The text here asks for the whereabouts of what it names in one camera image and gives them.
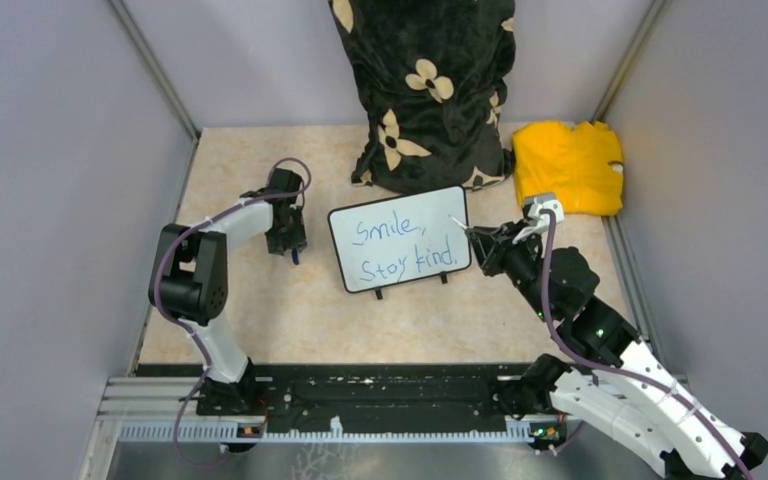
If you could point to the small whiteboard black frame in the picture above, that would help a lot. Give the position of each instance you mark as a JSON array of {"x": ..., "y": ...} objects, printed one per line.
[{"x": 388, "y": 242}]

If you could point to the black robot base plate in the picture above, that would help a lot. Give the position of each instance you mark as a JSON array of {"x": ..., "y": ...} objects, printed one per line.
[{"x": 376, "y": 403}]

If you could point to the black floral blanket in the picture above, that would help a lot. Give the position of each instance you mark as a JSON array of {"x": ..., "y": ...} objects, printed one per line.
[{"x": 430, "y": 76}]

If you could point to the aluminium rail frame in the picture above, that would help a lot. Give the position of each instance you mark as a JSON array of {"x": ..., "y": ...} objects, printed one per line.
[{"x": 166, "y": 391}]

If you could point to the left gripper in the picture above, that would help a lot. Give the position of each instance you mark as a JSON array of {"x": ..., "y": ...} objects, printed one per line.
[{"x": 297, "y": 239}]

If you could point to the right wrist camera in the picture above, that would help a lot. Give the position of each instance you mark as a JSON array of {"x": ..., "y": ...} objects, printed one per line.
[{"x": 538, "y": 210}]

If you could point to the white marker pen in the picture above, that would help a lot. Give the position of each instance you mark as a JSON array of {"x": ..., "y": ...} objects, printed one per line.
[{"x": 460, "y": 224}]

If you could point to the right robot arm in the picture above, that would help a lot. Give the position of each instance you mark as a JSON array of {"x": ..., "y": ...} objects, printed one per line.
[{"x": 615, "y": 384}]

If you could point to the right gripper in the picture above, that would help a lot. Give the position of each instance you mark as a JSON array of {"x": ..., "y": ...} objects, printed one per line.
[{"x": 492, "y": 244}]

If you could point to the folded yellow garment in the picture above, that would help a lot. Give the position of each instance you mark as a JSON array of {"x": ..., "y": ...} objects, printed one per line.
[{"x": 582, "y": 165}]

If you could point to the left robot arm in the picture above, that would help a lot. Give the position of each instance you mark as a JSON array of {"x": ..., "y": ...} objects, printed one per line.
[{"x": 189, "y": 283}]

